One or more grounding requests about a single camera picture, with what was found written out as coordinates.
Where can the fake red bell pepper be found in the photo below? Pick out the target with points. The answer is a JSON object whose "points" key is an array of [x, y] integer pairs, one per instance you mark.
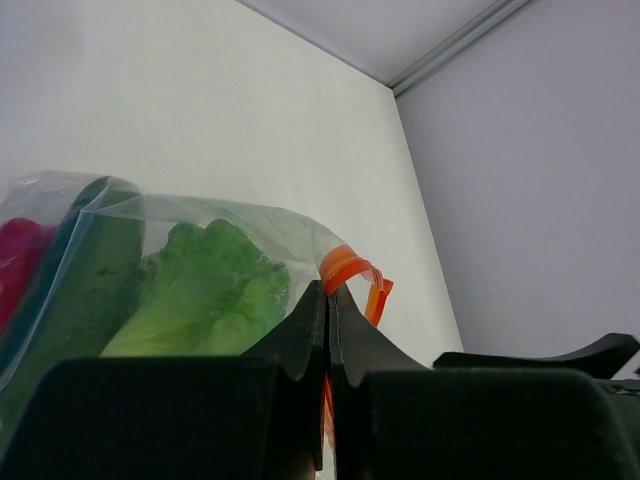
{"points": [[23, 244]]}

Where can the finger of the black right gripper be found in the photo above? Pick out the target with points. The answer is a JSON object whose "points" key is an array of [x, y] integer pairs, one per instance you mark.
{"points": [[601, 359]]}

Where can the clear zip top bag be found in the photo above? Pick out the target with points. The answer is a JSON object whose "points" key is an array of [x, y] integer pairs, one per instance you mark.
{"points": [[309, 250]]}

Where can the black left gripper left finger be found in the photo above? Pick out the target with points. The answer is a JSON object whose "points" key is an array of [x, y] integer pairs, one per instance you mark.
{"points": [[258, 415]]}

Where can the fake green cucumber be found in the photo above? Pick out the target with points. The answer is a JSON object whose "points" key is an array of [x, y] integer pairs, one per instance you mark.
{"points": [[80, 295]]}

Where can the aluminium corner post right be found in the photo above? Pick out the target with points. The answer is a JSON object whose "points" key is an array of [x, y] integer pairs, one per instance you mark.
{"points": [[457, 44]]}

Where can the fake green lettuce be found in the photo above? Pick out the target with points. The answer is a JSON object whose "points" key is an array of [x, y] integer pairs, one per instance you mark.
{"points": [[208, 291]]}

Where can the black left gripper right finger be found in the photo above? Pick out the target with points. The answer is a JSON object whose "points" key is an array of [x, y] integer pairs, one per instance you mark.
{"points": [[472, 416]]}

